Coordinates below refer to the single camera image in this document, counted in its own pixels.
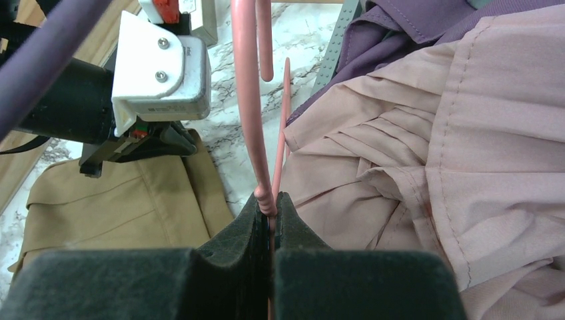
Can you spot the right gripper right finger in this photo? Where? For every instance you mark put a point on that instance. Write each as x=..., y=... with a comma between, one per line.
x=313, y=281

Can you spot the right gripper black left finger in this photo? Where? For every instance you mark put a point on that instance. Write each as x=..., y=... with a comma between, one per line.
x=226, y=278

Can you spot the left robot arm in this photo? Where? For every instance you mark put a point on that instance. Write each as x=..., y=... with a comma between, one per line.
x=14, y=106

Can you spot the pink skirt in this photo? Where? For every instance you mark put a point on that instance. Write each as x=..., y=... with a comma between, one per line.
x=456, y=149

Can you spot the brown skirt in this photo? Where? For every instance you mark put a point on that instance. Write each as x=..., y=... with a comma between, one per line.
x=162, y=202

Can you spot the wooden clothes rack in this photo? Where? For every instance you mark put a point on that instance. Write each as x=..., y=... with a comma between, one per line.
x=77, y=104

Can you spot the pink wire hanger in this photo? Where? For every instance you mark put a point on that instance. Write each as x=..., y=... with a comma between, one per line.
x=253, y=52

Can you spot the purple garment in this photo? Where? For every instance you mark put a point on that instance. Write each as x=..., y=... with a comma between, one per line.
x=387, y=31

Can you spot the white perforated basket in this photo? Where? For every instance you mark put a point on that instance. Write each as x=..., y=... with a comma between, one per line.
x=349, y=10

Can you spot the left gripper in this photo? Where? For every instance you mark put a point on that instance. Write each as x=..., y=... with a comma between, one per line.
x=144, y=140

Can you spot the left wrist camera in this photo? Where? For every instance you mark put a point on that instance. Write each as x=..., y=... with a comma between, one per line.
x=162, y=72

